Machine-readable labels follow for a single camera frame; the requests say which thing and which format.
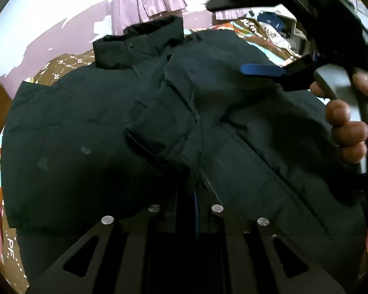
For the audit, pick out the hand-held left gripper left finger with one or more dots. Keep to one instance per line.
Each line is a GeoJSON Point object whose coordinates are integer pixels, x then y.
{"type": "Point", "coordinates": [159, 222]}

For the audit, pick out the black puffer jacket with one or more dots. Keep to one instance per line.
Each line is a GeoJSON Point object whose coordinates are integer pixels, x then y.
{"type": "Point", "coordinates": [79, 128]}

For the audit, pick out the brown printed blanket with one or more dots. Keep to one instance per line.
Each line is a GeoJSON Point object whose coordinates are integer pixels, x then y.
{"type": "Point", "coordinates": [64, 64]}

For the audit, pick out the floral white cloth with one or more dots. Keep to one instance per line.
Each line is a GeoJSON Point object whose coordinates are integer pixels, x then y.
{"type": "Point", "coordinates": [277, 39]}

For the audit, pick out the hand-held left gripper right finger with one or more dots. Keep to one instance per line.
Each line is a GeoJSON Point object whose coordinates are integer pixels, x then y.
{"type": "Point", "coordinates": [221, 224]}

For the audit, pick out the person's right hand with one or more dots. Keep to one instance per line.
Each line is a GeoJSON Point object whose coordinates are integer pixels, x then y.
{"type": "Point", "coordinates": [346, 134]}

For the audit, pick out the grey shelf unit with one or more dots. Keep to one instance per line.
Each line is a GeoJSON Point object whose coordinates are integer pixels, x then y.
{"type": "Point", "coordinates": [297, 32]}

